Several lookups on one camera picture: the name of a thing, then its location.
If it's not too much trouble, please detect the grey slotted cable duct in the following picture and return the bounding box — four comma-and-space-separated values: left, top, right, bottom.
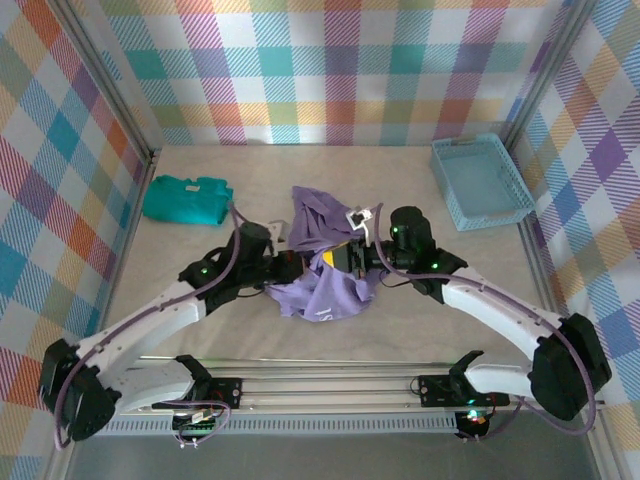
79, 417, 461, 437

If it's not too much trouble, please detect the folded teal t-shirt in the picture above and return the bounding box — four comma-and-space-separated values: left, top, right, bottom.
142, 174, 237, 227

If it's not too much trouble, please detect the purple t-shirt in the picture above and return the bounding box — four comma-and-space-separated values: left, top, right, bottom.
264, 185, 384, 324

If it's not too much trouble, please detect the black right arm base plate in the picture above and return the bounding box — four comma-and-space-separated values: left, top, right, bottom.
417, 373, 511, 409

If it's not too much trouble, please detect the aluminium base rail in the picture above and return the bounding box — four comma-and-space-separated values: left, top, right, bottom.
119, 355, 531, 415

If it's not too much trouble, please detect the grey metal panel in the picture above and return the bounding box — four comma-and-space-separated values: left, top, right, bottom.
64, 433, 601, 480

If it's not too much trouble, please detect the aluminium frame post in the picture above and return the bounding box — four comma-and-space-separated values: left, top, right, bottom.
502, 0, 599, 151
58, 0, 162, 169

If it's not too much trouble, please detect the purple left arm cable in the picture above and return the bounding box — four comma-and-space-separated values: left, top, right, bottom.
52, 201, 251, 451

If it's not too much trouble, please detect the light blue plastic basket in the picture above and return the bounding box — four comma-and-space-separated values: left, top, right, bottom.
430, 133, 536, 232

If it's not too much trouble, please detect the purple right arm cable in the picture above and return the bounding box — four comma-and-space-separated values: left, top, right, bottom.
374, 202, 600, 444

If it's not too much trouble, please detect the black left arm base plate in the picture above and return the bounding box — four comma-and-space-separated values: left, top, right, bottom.
152, 377, 245, 411

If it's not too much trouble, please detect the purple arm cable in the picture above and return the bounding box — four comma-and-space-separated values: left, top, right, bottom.
374, 202, 600, 444
52, 201, 251, 451

